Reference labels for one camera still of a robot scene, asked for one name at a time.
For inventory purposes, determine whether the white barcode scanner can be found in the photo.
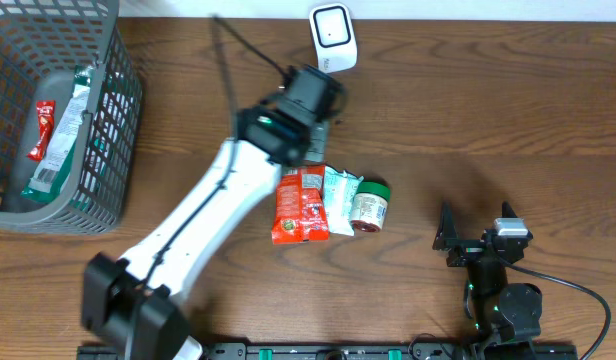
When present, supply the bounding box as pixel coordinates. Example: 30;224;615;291
309;3;358;73

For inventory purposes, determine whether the red snack packet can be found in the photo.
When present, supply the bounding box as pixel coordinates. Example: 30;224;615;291
271;165;330;245

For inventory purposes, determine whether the small red wrapper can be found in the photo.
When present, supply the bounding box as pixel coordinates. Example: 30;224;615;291
27;100;56;162

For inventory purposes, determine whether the grey plastic mesh basket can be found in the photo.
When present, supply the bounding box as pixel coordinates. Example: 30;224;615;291
0;0;143;234

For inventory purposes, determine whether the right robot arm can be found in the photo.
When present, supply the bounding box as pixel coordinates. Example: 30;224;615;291
433;202;542;359

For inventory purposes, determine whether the green white snack bag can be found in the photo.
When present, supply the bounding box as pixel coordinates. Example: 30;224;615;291
20;66;95;204

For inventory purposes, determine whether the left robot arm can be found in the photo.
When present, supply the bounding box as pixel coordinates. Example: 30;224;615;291
81;98;337;359

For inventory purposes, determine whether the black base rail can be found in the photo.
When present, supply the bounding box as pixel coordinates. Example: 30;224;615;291
76;341;580;360

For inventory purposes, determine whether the green-lid white jar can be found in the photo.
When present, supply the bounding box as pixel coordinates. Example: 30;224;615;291
349;181;391;232

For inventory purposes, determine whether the teal white snack packet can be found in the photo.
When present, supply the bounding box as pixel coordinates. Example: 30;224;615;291
323;166;364;236

